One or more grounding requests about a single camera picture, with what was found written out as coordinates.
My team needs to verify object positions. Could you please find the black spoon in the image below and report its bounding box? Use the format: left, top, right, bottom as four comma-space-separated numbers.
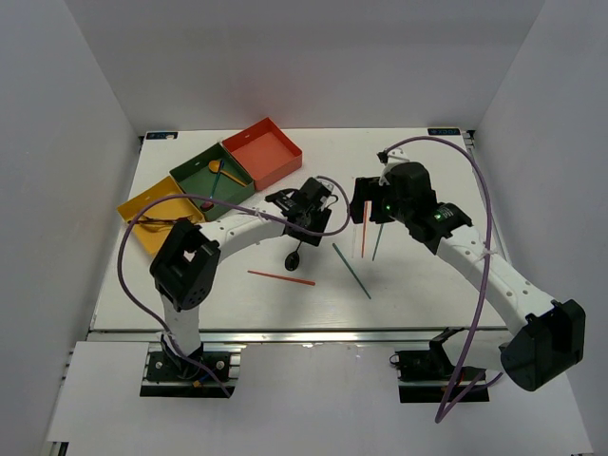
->
284, 241, 302, 272

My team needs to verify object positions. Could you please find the orange chopstick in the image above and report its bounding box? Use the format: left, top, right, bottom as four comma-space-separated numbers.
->
247, 270, 316, 286
360, 201, 369, 258

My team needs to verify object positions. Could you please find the teal chopstick diagonal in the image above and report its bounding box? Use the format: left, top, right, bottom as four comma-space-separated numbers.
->
332, 242, 371, 300

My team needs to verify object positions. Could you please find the iridescent blue purple spoon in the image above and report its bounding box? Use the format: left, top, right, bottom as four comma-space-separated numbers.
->
200, 160, 224, 212

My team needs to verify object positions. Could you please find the orange gold spoon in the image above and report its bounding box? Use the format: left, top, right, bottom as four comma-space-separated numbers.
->
208, 161, 246, 186

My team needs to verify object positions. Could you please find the gold fork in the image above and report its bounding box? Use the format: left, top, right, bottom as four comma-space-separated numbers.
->
138, 223, 177, 233

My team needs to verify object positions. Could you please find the purple fork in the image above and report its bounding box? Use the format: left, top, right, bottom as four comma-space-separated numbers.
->
136, 216, 190, 225

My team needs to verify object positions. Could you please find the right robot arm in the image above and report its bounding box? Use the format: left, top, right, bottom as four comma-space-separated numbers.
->
350, 161, 586, 391

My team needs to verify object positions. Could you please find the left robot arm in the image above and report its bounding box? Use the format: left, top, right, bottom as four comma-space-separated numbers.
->
150, 178, 333, 379

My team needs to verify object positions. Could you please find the orange chopstick upright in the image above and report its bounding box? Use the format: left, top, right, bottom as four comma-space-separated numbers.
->
360, 201, 369, 258

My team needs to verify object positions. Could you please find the green chopstick upright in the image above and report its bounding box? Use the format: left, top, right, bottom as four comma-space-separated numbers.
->
371, 223, 385, 261

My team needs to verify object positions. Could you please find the clear white chopstick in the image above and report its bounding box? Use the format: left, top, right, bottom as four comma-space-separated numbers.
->
351, 224, 359, 258

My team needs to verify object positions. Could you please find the red square container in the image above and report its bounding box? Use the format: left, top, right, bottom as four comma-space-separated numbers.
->
221, 118, 303, 192

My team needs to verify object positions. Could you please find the right blue table label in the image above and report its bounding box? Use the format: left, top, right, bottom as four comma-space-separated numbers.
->
427, 127, 461, 136

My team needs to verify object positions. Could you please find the blue table label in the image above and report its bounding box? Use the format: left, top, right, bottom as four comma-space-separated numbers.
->
427, 127, 461, 136
145, 131, 179, 141

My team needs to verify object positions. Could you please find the green square container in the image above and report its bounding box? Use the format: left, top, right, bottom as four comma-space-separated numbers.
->
169, 142, 255, 205

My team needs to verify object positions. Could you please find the yellow square container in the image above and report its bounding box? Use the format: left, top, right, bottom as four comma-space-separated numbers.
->
117, 176, 205, 257

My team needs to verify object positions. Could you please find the left blue table label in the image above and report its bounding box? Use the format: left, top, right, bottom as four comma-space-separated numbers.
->
145, 131, 179, 141

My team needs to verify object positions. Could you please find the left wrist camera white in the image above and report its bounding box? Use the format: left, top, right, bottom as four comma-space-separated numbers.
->
317, 177, 338, 208

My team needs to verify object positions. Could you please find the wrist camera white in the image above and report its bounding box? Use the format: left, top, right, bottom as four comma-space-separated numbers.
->
377, 147, 410, 181
317, 177, 338, 208

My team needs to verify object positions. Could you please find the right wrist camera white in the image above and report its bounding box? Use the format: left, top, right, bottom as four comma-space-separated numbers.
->
377, 147, 410, 181

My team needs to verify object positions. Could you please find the aluminium table frame rail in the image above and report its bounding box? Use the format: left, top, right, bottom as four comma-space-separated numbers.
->
461, 130, 511, 266

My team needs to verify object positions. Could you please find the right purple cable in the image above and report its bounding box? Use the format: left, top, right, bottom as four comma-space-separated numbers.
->
384, 135, 503, 424

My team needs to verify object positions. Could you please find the purple cable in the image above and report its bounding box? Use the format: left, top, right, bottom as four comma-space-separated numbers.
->
116, 175, 352, 398
384, 135, 503, 424

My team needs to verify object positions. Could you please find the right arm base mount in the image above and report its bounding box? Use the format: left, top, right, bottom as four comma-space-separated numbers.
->
389, 329, 490, 404

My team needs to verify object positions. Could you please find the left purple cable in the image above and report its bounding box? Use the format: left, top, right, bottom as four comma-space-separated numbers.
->
116, 175, 352, 398

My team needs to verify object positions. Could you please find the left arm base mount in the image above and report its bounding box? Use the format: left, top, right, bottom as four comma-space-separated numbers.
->
140, 344, 240, 399

